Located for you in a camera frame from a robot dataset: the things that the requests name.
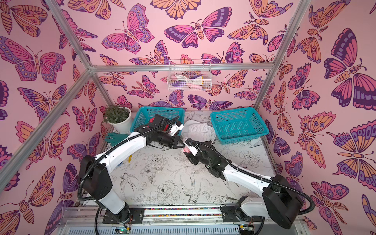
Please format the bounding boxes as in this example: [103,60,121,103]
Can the potted green plant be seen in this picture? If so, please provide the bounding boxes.
[103,105,133,134]

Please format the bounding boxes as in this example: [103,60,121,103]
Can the white wire wall basket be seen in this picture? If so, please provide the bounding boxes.
[166,59,212,92]

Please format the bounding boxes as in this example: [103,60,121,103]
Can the aluminium front rail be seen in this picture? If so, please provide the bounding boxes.
[56,204,310,235]

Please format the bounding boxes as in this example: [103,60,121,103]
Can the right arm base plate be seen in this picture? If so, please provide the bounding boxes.
[220,204,252,223]

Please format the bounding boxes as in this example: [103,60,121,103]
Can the teal plastic basket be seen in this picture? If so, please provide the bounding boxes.
[130,106,185,132]
[210,107,269,145]

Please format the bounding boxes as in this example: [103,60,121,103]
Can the right teal plastic basket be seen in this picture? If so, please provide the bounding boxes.
[210,107,269,145]

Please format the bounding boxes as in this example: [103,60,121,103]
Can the left teal plastic basket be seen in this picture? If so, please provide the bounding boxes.
[130,106,185,132]

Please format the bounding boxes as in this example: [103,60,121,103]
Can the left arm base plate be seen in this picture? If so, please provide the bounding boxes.
[102,208,145,224]

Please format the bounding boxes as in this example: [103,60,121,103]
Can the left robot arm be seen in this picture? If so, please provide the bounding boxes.
[77,126,186,221]

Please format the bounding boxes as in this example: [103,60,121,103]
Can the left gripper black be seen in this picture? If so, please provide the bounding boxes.
[157,132,187,150]

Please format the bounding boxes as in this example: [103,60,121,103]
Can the white plastic tray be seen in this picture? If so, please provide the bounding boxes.
[181,120,216,142]

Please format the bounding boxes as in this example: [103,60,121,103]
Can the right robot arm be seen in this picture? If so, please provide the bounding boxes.
[185,138,315,229]

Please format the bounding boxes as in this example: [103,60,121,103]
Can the green garden glove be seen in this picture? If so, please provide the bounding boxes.
[104,132,129,147]

